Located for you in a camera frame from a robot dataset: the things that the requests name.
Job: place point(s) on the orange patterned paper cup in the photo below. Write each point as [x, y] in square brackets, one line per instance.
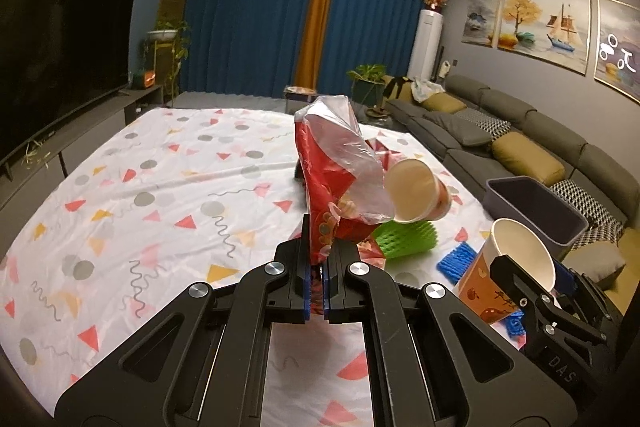
[511, 253]

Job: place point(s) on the blue curtain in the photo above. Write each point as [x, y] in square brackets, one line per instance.
[361, 32]
[245, 47]

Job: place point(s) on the left small painting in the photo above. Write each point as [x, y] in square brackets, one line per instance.
[480, 22]

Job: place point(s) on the houndstooth cushion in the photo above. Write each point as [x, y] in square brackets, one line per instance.
[494, 126]

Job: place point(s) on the black television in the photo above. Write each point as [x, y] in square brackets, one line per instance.
[56, 57]

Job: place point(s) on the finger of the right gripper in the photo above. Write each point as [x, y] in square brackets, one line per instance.
[537, 305]
[577, 295]

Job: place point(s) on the sailboat tree painting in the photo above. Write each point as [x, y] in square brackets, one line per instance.
[553, 31]

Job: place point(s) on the orange small clock radio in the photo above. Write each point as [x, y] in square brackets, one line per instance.
[145, 79]

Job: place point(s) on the blue curtain left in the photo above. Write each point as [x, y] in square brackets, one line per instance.
[245, 47]

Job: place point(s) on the red paper cup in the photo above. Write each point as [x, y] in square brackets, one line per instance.
[416, 192]

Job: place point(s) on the grey tv cabinet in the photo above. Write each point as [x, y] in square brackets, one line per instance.
[43, 164]

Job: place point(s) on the green potted plant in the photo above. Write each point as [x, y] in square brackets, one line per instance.
[367, 83]

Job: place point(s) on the grey trash bin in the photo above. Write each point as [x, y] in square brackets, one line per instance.
[556, 223]

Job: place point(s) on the red silver snack bag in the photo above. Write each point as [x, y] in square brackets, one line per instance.
[343, 175]

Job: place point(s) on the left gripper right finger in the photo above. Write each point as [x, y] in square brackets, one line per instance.
[430, 360]

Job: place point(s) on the grey cushion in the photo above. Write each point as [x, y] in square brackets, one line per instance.
[463, 131]

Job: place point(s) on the orange curtain strip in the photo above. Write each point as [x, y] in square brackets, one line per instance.
[311, 46]

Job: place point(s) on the white standing air conditioner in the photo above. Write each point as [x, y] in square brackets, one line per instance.
[425, 46]

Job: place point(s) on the mustard cushion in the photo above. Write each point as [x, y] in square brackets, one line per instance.
[523, 157]
[443, 102]

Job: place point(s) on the hanging plant in white bowl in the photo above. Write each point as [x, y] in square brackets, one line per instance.
[166, 49]

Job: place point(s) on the white cloth on sofa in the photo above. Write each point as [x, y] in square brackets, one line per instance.
[423, 89]

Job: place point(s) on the blue curtain right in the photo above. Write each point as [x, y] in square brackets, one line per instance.
[361, 32]

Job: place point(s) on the right painting white script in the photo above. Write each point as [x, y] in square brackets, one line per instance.
[617, 60]

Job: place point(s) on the mustard cushion middle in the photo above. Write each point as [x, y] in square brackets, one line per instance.
[523, 157]

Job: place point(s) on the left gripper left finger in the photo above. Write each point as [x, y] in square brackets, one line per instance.
[201, 360]

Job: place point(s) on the mustard cushion far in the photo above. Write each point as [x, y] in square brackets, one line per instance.
[443, 102]

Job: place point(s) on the grey sectional sofa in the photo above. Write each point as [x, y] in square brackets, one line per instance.
[595, 184]

